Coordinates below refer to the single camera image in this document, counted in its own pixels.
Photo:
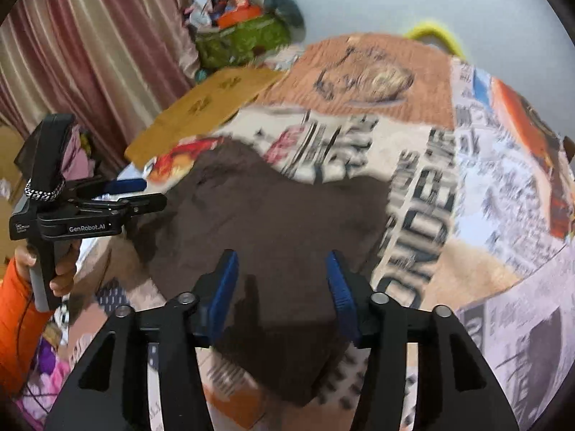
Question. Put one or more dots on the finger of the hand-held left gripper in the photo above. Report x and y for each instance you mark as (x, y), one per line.
(121, 186)
(143, 204)

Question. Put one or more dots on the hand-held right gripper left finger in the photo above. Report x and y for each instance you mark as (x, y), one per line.
(224, 287)

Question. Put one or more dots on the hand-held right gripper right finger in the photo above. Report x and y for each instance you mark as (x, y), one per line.
(339, 287)

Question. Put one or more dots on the brown garment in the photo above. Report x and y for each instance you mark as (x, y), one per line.
(269, 224)

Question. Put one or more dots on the person's left forearm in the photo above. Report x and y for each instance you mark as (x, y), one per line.
(18, 332)

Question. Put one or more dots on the person's left hand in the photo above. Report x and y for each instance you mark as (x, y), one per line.
(65, 274)

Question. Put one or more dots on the pink cloth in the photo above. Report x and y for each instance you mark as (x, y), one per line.
(76, 157)

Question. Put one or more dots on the yellow wooden board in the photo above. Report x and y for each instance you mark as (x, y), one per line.
(206, 103)

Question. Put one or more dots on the striped pink curtain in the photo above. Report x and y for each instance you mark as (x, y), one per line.
(90, 54)

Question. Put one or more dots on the printed blanket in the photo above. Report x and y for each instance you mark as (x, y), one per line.
(426, 179)

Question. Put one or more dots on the green bag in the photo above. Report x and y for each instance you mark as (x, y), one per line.
(245, 40)

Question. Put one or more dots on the orange box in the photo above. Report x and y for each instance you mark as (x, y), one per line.
(238, 13)

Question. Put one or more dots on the grey bag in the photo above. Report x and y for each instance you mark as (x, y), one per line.
(285, 4)

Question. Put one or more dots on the yellow hoop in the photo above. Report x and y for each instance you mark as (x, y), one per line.
(433, 29)

